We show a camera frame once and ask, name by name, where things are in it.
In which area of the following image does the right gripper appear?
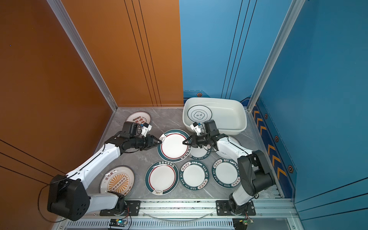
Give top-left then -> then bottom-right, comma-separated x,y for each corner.
183,133 -> 211,148

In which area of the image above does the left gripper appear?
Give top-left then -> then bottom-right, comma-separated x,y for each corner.
130,135 -> 163,151

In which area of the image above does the small green rimmed plate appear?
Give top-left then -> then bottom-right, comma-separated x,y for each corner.
157,129 -> 191,163

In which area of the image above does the plate with red coin pattern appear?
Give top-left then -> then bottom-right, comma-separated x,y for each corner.
126,111 -> 151,124

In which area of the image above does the white plate clover design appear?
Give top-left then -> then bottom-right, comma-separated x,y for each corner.
187,105 -> 212,123

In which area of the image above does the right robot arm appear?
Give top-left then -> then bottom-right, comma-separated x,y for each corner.
183,134 -> 276,215

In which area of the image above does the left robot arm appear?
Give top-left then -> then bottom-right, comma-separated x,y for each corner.
47,134 -> 162,221

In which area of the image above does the white plastic bin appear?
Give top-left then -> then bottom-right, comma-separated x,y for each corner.
182,97 -> 247,136

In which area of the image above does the green lettered plate middle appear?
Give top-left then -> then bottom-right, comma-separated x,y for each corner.
189,147 -> 211,160

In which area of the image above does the green lettered plate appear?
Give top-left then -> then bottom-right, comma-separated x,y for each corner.
179,160 -> 209,191
189,147 -> 211,160
212,159 -> 241,188

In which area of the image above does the green lettered plate front centre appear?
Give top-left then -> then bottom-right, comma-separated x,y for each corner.
179,160 -> 209,191

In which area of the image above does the large green red plate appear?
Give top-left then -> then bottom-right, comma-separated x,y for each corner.
145,160 -> 179,196

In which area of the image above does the coin pattern plate right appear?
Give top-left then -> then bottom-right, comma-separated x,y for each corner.
215,136 -> 243,160

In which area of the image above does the green lettered plate front right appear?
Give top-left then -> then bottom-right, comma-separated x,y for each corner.
212,159 -> 241,188

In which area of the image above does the orange sunburst plate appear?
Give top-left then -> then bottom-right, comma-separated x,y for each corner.
99,166 -> 135,196

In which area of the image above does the left circuit board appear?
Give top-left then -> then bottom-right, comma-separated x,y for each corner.
109,218 -> 129,230

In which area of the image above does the circuit board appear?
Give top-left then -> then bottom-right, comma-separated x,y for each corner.
239,216 -> 254,229
109,218 -> 129,230

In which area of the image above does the right circuit board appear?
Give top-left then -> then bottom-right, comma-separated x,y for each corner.
239,216 -> 254,229

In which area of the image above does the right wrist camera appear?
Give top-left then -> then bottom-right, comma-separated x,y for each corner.
190,120 -> 218,135

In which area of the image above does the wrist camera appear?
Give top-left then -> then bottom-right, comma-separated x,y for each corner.
123,121 -> 153,138
190,120 -> 218,135

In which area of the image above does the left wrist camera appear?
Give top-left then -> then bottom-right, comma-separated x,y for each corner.
123,121 -> 153,138

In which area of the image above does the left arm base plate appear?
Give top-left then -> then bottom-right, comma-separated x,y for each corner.
100,200 -> 141,217

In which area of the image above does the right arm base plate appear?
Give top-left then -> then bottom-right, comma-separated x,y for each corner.
216,200 -> 256,216

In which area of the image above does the aluminium front rail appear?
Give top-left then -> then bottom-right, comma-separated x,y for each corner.
53,198 -> 304,230

